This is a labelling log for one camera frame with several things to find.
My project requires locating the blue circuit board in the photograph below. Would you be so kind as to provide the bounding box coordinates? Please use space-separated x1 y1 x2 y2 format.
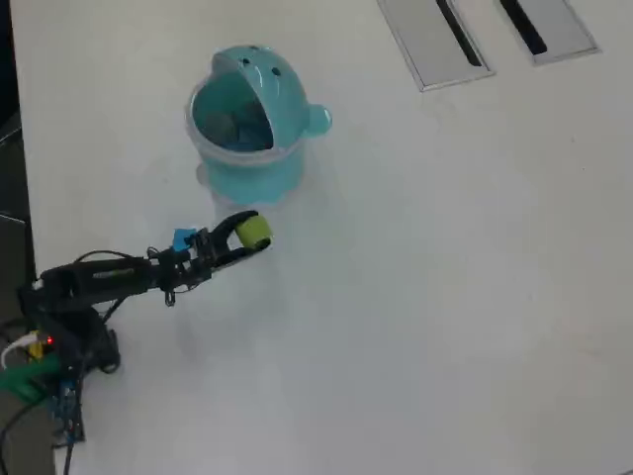
48 378 87 445

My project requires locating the gray slab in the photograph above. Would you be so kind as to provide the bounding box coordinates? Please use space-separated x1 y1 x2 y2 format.
0 395 56 475

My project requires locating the green table clamp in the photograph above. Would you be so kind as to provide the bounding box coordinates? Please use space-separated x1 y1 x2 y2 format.
0 355 63 405

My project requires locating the teal whale-shaped bin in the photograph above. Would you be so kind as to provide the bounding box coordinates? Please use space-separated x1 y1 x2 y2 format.
185 44 333 208

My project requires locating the white cable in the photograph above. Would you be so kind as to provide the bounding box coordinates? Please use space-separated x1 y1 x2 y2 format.
0 332 40 370

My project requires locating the black power cable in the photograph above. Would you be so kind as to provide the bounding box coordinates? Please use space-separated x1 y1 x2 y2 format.
0 401 41 475

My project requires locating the green cube block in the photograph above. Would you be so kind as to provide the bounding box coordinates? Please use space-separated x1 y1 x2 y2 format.
233 214 275 249

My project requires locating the dark gray flat panel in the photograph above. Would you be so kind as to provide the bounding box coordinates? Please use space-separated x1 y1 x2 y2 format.
0 212 37 318

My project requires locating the wide silver table cable hatch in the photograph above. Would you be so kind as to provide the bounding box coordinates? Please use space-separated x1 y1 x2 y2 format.
376 0 497 94

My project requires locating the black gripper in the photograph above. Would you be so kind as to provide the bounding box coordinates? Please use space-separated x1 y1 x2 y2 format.
167 210 275 293

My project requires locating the narrow silver table cable hatch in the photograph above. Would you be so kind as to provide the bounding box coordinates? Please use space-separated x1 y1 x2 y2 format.
492 0 603 67

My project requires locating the blue cube block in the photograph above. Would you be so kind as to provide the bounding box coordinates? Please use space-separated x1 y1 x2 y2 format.
172 227 199 254

